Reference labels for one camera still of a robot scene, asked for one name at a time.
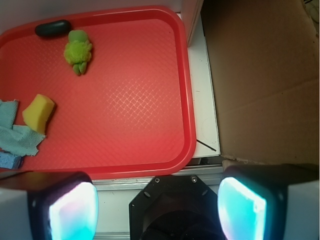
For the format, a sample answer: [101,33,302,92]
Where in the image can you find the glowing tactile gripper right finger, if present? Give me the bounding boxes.
[217,163,320,240]

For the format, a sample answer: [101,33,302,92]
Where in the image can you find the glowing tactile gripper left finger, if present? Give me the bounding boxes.
[0,171,99,240]

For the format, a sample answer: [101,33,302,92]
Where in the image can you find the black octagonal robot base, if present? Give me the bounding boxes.
[128,175,225,240]

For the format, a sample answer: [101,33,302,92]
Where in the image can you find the green plush animal toy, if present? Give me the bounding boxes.
[63,30,93,76]

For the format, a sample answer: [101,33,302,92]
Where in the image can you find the blue sponge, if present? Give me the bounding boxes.
[0,151,24,170]

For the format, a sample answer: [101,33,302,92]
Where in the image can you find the light blue cloth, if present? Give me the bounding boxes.
[0,99,46,157]

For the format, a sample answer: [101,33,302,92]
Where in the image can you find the yellow sponge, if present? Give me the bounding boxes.
[22,94,56,135]

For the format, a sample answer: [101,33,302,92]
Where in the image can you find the red plastic tray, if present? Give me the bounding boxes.
[0,6,196,180]

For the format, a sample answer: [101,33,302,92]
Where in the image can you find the brown cardboard box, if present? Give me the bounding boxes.
[201,0,320,164]

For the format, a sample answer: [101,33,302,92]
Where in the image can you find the black oval stone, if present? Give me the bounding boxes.
[34,19,72,37]

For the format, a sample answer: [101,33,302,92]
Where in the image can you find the white vertical panel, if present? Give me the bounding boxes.
[180,0,204,47]

